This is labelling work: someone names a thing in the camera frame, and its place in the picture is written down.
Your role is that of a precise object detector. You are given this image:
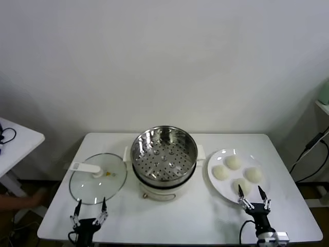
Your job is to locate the white electric cooker pot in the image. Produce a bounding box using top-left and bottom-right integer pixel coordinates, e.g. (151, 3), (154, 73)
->
(123, 145), (207, 202)

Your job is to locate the pale green container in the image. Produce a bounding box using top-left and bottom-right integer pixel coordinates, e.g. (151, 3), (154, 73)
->
(318, 78), (329, 105)

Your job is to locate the black looped cable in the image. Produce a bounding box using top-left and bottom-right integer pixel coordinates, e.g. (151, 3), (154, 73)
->
(0, 123), (17, 145)

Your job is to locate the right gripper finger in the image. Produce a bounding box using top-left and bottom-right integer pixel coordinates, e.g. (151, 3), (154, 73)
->
(237, 184), (254, 210)
(258, 186), (271, 211)

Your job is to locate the glass lid with white handle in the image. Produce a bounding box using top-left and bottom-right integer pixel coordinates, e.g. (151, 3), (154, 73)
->
(69, 153), (129, 205)

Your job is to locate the white floor stand base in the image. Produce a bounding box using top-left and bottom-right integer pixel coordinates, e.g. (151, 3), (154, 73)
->
(307, 185), (329, 208)

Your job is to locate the white round plate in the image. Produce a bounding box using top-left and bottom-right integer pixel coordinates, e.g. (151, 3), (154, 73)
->
(207, 148), (271, 206)

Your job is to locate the perforated steel steamer basket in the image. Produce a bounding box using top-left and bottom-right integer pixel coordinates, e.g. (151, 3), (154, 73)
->
(130, 125), (199, 181)

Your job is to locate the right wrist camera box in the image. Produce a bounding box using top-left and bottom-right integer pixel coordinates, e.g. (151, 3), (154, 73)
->
(273, 231), (290, 243)

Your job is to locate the white shelf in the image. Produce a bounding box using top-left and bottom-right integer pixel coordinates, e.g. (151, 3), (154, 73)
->
(315, 99), (329, 116)

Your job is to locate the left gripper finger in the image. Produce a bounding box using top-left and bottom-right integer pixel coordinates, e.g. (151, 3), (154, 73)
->
(69, 199), (82, 229)
(93, 197), (109, 227)

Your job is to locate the bare person forearm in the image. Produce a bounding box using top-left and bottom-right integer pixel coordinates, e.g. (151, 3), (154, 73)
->
(0, 191), (45, 211)

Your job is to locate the white steamed baozi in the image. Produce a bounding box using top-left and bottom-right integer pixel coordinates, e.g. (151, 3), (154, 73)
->
(232, 178), (252, 195)
(225, 155), (242, 171)
(212, 165), (230, 181)
(244, 167), (264, 184)

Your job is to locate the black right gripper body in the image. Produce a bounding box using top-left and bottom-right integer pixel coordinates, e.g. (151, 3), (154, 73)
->
(244, 203), (273, 234)

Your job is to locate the white side table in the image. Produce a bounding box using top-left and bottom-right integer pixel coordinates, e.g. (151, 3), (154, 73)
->
(0, 117), (46, 198)

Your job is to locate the thin black cable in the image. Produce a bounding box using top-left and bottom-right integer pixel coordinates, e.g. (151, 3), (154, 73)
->
(295, 151), (329, 182)

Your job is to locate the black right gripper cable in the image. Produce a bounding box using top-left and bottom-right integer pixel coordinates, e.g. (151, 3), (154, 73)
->
(239, 220), (258, 245)

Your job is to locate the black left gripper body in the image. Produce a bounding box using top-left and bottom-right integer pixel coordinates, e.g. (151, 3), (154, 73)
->
(74, 218), (101, 247)

